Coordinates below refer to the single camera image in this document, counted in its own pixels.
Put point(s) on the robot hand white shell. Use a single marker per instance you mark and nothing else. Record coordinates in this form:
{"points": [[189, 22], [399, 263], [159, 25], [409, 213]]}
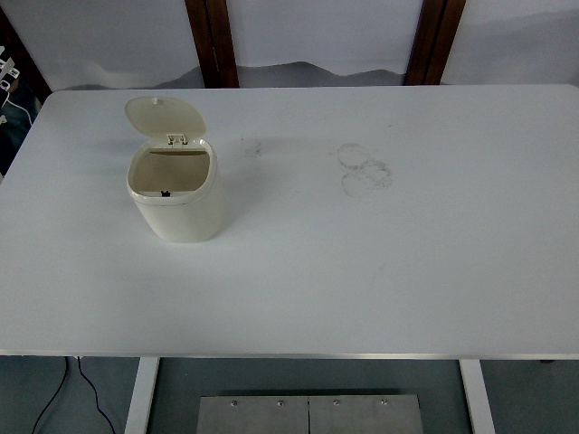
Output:
{"points": [[5, 68]]}

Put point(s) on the cream plastic lidded trash bin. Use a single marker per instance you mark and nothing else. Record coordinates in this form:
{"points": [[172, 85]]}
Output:
{"points": [[181, 217]]}

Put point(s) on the mountain painted screen panel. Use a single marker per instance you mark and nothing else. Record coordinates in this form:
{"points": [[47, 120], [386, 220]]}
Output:
{"points": [[325, 36], [520, 36], [113, 40]]}

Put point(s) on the white table leg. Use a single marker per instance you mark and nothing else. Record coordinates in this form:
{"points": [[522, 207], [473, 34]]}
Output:
{"points": [[142, 398], [477, 398]]}

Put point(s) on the grey metal plate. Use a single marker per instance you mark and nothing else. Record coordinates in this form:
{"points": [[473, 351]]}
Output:
{"points": [[366, 418], [253, 418]]}

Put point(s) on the dark wooden screen post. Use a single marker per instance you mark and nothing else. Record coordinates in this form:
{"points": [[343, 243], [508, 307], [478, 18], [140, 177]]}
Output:
{"points": [[434, 40], [217, 40]]}

